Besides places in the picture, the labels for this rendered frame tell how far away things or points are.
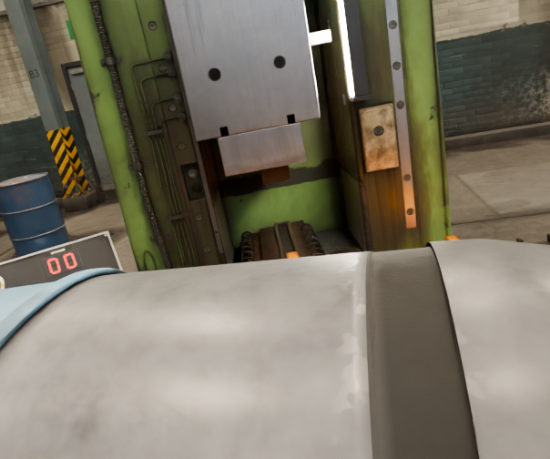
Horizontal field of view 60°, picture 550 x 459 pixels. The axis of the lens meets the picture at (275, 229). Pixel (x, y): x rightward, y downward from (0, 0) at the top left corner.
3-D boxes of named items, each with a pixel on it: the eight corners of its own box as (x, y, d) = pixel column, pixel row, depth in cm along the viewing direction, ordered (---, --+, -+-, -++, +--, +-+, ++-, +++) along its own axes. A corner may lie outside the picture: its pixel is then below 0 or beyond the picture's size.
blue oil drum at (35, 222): (56, 262, 504) (27, 181, 477) (6, 269, 514) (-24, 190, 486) (83, 242, 559) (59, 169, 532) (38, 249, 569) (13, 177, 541)
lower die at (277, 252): (327, 292, 126) (322, 263, 124) (253, 306, 126) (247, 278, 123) (306, 240, 166) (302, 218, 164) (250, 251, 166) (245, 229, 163)
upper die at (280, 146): (306, 161, 115) (300, 122, 112) (225, 177, 115) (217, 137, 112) (290, 139, 155) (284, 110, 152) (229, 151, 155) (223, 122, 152)
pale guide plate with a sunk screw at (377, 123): (399, 167, 130) (392, 103, 124) (367, 172, 129) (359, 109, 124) (397, 165, 132) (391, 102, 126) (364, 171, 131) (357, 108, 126)
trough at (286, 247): (305, 271, 124) (304, 266, 124) (285, 275, 124) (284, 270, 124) (290, 224, 164) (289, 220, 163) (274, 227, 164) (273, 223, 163)
